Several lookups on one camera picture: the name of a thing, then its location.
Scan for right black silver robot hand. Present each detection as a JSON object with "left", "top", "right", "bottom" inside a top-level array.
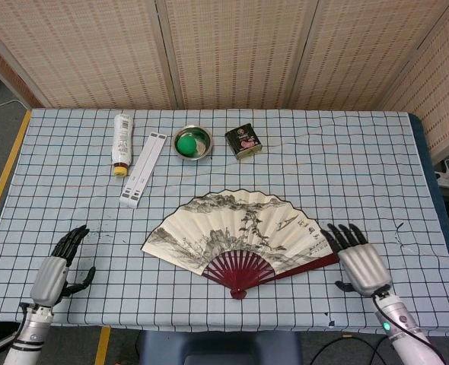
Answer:
[{"left": 320, "top": 223, "right": 393, "bottom": 298}]

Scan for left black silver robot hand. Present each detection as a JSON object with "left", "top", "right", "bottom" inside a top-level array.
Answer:
[{"left": 29, "top": 224, "right": 97, "bottom": 307}]

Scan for paper folding fan red ribs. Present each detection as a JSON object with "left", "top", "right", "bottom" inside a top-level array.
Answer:
[{"left": 140, "top": 189, "right": 342, "bottom": 300}]

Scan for blue checkered tablecloth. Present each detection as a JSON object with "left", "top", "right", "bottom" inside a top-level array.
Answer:
[{"left": 0, "top": 108, "right": 449, "bottom": 338}]

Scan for long white folding stand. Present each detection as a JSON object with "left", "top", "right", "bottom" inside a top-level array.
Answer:
[{"left": 119, "top": 131, "right": 167, "bottom": 209}]

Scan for white plastic bottle yellow cap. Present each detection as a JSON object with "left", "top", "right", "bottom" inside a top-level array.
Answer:
[{"left": 111, "top": 113, "right": 134, "bottom": 177}]

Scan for dark square tin can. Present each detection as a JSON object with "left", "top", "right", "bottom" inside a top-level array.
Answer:
[{"left": 224, "top": 123, "right": 263, "bottom": 161}]

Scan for green ball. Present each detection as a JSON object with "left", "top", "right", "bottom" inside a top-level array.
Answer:
[{"left": 174, "top": 135, "right": 197, "bottom": 156}]

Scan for woven folding screen panel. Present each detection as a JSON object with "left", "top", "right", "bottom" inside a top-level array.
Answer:
[
  {"left": 378, "top": 0, "right": 449, "bottom": 164},
  {"left": 289, "top": 0, "right": 449, "bottom": 112},
  {"left": 0, "top": 32, "right": 43, "bottom": 110},
  {"left": 0, "top": 0, "right": 178, "bottom": 110},
  {"left": 165, "top": 0, "right": 320, "bottom": 111}
]

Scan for small metal bowl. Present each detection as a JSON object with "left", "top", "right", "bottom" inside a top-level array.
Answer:
[{"left": 171, "top": 125, "right": 214, "bottom": 162}]

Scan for black floor cable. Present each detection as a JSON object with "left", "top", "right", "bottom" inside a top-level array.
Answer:
[{"left": 310, "top": 333, "right": 391, "bottom": 365}]

